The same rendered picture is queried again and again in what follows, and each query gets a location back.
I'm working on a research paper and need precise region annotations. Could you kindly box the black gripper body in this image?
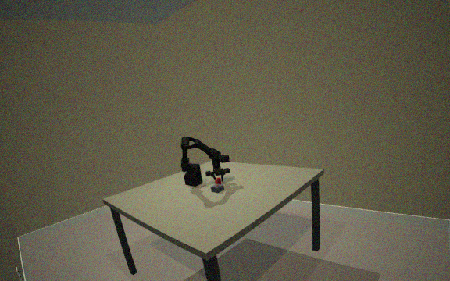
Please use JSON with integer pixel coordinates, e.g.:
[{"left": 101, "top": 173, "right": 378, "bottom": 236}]
[{"left": 205, "top": 164, "right": 230, "bottom": 176}]

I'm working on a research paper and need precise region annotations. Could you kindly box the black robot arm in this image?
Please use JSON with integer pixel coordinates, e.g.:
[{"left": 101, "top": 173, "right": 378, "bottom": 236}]
[{"left": 181, "top": 137, "right": 230, "bottom": 176}]

